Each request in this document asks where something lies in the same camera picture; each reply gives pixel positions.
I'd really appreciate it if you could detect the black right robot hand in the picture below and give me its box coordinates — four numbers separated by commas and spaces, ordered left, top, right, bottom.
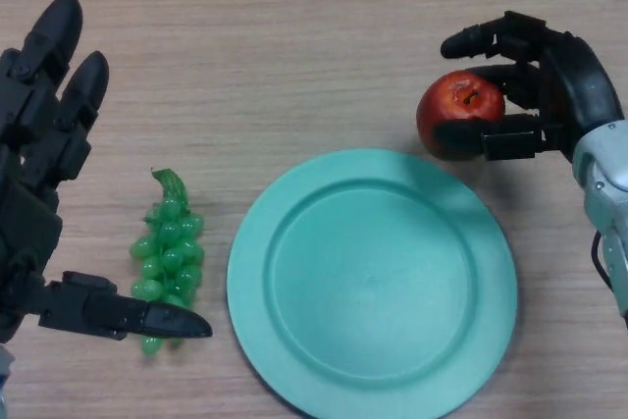
430, 10, 627, 162

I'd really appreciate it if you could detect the red apple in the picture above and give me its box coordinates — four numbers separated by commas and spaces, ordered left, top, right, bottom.
415, 70, 506, 162

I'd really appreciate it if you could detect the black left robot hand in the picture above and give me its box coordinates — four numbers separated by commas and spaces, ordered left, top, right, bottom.
0, 0, 214, 344

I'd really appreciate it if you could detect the green plastic grape bunch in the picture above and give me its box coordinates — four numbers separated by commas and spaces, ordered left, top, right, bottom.
129, 167, 206, 358

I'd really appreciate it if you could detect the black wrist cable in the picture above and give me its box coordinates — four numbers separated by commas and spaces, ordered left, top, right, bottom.
590, 231, 616, 290

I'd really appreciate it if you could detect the green round plate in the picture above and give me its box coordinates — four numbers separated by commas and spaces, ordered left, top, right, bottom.
226, 147, 519, 416

